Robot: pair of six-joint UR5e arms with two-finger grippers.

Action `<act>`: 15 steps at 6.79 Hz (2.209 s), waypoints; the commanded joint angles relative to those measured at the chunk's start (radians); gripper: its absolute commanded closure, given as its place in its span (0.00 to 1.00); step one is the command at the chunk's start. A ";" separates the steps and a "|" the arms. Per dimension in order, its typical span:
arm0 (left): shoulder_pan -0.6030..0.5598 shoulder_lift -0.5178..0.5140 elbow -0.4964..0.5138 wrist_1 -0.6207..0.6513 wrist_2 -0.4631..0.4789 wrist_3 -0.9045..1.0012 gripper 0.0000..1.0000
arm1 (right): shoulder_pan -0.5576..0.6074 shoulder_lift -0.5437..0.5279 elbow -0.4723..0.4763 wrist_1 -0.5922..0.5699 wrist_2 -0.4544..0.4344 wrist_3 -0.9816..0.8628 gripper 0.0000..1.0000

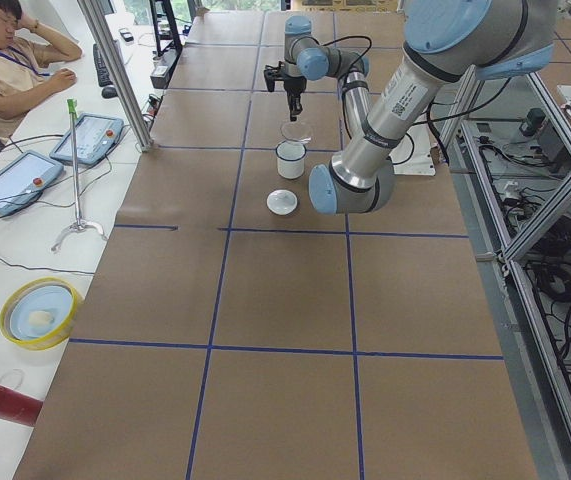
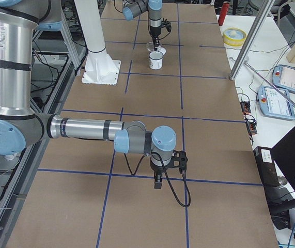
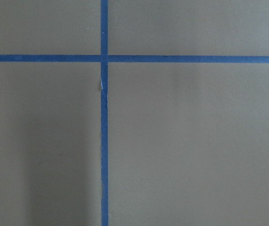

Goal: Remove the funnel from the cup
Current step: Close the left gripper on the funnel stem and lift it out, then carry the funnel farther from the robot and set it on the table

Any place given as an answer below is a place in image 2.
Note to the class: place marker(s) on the red cylinder tube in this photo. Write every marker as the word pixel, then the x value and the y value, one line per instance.
pixel 223 12

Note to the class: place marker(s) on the teach pendant far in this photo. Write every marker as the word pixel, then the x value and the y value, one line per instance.
pixel 284 76

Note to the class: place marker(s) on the white enamel cup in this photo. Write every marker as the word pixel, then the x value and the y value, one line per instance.
pixel 155 60

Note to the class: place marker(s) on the teach pendant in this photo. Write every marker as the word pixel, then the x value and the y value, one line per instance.
pixel 284 76
pixel 274 105

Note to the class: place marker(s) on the green handled reacher grabber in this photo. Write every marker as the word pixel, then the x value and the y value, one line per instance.
pixel 269 83

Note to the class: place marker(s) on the yellow rimmed bowl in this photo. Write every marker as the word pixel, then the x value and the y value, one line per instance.
pixel 234 37

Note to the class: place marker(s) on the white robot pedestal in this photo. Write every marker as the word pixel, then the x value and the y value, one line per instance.
pixel 100 68

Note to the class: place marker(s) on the black computer box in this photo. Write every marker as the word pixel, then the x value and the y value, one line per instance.
pixel 266 166

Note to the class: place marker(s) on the teach pendant near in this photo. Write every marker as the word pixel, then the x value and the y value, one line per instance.
pixel 274 105

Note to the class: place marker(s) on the aluminium frame post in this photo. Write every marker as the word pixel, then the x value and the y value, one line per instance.
pixel 257 24

